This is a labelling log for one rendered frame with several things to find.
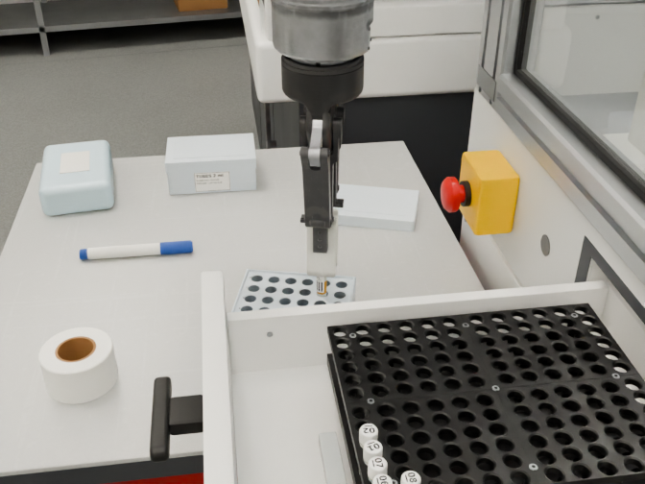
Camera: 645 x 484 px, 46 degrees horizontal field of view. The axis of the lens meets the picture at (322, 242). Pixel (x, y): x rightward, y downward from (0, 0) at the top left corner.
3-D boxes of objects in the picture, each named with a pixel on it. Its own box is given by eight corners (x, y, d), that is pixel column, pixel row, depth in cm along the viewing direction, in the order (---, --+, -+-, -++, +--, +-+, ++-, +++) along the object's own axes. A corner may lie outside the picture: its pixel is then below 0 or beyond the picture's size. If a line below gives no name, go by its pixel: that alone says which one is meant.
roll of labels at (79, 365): (39, 407, 73) (31, 375, 71) (53, 359, 79) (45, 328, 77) (113, 401, 74) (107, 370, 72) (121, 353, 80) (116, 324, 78)
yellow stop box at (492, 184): (468, 237, 84) (475, 180, 80) (450, 205, 90) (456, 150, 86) (513, 234, 85) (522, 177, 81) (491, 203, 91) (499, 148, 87)
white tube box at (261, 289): (232, 341, 81) (229, 313, 79) (249, 295, 88) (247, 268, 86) (347, 350, 80) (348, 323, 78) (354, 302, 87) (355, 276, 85)
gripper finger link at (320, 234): (328, 205, 75) (324, 219, 73) (328, 248, 78) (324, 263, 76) (313, 204, 76) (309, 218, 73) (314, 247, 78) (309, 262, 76)
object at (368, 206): (319, 223, 102) (319, 212, 101) (329, 192, 109) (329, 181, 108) (413, 231, 100) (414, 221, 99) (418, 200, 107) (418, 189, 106)
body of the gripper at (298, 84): (360, 68, 64) (357, 167, 69) (368, 37, 71) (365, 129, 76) (273, 64, 65) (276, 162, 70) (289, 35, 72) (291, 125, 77)
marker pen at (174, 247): (80, 263, 94) (78, 253, 93) (82, 255, 95) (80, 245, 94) (193, 254, 96) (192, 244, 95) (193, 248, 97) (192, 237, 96)
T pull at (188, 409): (151, 467, 49) (148, 452, 49) (155, 387, 56) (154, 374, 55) (206, 461, 50) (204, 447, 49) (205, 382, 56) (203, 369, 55)
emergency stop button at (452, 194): (445, 219, 84) (449, 187, 82) (436, 202, 88) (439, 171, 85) (472, 217, 85) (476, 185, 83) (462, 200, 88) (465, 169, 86)
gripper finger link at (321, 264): (336, 216, 77) (335, 220, 76) (335, 274, 81) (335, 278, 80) (307, 214, 77) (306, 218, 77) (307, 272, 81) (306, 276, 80)
